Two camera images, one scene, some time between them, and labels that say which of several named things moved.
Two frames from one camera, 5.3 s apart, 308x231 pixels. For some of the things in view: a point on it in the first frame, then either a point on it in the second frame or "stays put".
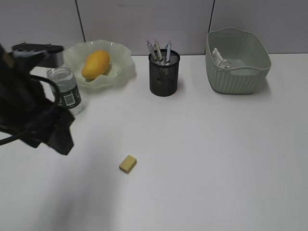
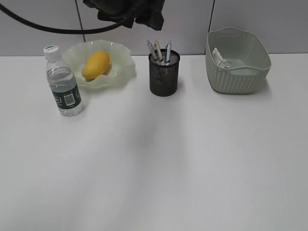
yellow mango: (97, 63) stays put
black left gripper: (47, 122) to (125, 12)
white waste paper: (219, 59) stays put
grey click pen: (152, 53) stays put
